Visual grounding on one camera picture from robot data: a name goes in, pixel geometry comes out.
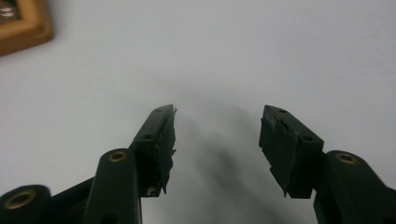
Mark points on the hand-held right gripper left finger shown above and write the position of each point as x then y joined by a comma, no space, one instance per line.
155,146

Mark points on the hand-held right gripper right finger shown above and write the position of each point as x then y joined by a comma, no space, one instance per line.
285,149

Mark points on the wooden picture frame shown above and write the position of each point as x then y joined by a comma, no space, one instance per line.
29,31

